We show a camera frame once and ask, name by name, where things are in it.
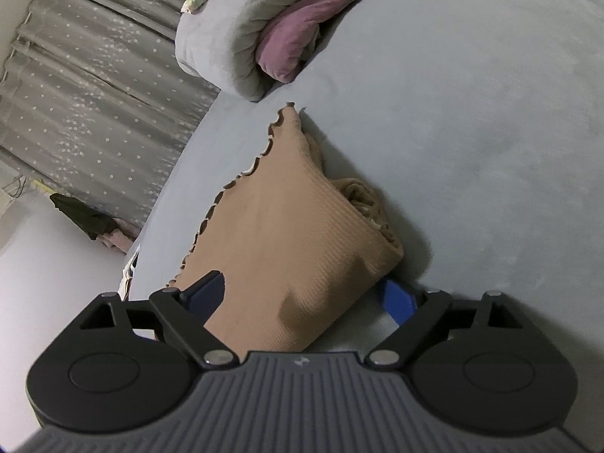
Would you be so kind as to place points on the grey star-print curtain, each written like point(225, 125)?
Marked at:
point(94, 104)

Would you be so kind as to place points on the brown ribbed sweater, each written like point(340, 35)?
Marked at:
point(292, 245)

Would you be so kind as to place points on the grey bed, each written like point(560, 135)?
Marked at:
point(472, 151)

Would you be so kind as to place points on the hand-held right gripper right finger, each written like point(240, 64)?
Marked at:
point(398, 299)

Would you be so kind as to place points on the pink blanket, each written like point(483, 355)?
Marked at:
point(297, 37)

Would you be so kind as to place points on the grey folded quilt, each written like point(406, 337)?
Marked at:
point(222, 42)

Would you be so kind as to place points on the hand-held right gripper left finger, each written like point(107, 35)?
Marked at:
point(207, 290)

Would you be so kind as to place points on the open book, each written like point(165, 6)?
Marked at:
point(130, 273)

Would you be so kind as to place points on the dark green hanging garment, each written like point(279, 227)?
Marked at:
point(85, 214)

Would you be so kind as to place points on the pink hanging garment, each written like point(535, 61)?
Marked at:
point(118, 238)

